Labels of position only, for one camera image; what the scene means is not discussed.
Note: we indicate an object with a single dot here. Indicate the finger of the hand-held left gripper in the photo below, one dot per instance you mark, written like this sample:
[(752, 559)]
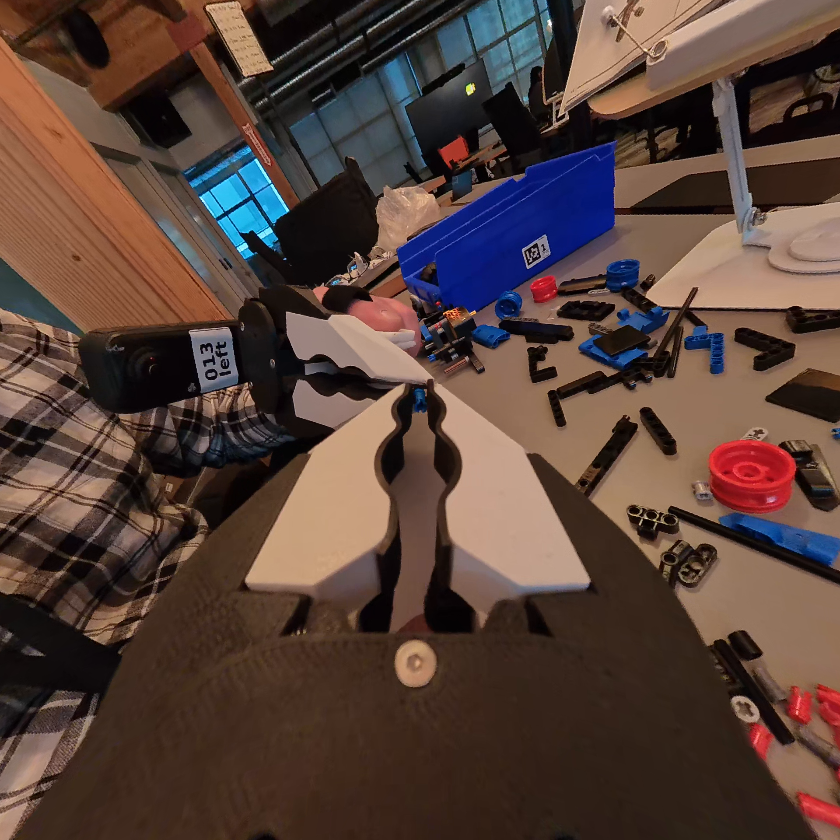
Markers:
[(367, 348), (321, 407)]

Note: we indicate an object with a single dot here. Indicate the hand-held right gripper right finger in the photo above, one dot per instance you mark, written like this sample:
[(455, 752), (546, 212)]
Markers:
[(518, 525)]

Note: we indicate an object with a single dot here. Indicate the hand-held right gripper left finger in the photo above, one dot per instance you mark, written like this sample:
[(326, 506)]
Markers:
[(315, 525)]

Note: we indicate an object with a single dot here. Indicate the small beam and pins assembly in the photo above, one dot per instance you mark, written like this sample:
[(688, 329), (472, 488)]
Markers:
[(420, 397)]

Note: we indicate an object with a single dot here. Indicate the pile of small mixed bricks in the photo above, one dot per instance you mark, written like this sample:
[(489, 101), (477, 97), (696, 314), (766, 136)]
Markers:
[(774, 715)]

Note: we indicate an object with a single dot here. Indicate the person's left forearm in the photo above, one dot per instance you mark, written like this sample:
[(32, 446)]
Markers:
[(216, 433)]

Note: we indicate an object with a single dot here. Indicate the grey desk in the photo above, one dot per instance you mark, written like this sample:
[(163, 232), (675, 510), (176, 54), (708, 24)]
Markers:
[(722, 610)]

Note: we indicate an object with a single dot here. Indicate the person's left hand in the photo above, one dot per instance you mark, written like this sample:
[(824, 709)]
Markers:
[(387, 313)]

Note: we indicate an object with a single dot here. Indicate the partly built toy truck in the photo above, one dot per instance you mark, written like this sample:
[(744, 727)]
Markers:
[(446, 344)]

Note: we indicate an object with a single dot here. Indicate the crumpled white papers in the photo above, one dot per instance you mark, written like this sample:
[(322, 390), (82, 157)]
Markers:
[(371, 262)]

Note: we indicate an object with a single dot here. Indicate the long black beam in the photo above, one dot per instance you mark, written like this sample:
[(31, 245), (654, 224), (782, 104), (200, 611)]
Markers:
[(607, 456), (535, 328)]

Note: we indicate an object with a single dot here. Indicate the blue ribbed panel brick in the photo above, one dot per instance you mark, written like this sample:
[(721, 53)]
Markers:
[(491, 336)]

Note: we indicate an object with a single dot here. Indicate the black chair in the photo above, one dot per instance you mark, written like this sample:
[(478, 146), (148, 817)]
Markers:
[(328, 223)]

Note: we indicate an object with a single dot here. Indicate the small black connector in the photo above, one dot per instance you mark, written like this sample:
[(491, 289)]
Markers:
[(653, 520)]

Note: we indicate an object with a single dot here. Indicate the white plastic bag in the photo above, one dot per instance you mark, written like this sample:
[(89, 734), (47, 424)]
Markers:
[(407, 216)]

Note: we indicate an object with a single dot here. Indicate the person's plaid shirt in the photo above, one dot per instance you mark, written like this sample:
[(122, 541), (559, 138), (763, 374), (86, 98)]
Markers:
[(79, 492)]

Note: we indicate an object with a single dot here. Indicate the blue wheel hub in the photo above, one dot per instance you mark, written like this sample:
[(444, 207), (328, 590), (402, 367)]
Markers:
[(508, 304), (622, 272)]

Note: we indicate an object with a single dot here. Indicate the short black beam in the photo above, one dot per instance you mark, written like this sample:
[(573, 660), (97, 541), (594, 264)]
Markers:
[(658, 430)]

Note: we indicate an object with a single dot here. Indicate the blue plastic bin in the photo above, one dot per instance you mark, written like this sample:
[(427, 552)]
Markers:
[(499, 236)]

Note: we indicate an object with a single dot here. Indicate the red wheel hub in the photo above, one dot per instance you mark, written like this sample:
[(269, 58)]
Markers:
[(543, 289), (751, 476)]

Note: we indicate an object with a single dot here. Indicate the grey bush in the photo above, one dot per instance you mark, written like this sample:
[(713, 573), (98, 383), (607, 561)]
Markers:
[(701, 490)]

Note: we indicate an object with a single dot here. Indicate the paned window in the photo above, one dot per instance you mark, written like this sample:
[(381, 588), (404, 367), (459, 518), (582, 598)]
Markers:
[(239, 203)]

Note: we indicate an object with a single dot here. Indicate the black perforated connector brick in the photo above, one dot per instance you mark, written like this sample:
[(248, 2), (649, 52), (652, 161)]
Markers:
[(633, 377)]

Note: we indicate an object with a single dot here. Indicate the orange chair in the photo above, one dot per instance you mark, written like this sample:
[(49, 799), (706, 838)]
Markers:
[(453, 154)]

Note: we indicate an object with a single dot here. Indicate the blue and black brick assembly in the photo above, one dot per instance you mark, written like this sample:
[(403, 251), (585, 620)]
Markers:
[(623, 341)]

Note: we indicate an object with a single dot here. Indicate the black cylindrical toy piece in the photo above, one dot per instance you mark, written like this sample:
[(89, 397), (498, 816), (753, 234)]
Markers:
[(581, 284)]

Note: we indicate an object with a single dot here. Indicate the long black axle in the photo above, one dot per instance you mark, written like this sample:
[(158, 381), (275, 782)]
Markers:
[(754, 546)]

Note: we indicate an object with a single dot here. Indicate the thin black axle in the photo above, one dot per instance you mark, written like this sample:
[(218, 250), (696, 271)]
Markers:
[(676, 331)]

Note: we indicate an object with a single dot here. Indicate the black monitor screen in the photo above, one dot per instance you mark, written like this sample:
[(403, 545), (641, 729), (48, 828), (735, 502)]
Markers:
[(449, 111)]

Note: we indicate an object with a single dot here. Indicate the black straight beam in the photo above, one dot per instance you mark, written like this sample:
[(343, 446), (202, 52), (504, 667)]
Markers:
[(640, 300)]

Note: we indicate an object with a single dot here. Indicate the blue angled beam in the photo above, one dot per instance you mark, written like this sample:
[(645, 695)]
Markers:
[(712, 348)]

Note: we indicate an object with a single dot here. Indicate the blue curved brick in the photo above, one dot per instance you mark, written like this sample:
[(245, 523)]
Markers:
[(781, 535)]

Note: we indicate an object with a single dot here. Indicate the black angular brick cluster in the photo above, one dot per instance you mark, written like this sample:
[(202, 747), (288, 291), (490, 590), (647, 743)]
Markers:
[(810, 472)]

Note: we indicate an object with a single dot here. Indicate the black flat panel tile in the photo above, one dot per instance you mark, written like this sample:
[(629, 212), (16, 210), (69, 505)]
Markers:
[(807, 394)]

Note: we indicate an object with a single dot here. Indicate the white book stand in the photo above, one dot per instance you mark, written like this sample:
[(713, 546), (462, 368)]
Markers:
[(722, 275)]

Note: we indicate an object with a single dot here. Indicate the black bent connector beam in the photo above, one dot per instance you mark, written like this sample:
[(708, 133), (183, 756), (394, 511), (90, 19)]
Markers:
[(814, 318)]

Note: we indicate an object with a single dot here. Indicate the open instruction booklet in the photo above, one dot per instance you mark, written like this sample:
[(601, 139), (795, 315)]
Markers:
[(604, 59)]

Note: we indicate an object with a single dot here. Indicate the black rectangular frame brick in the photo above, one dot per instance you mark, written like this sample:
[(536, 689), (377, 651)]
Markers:
[(586, 310)]

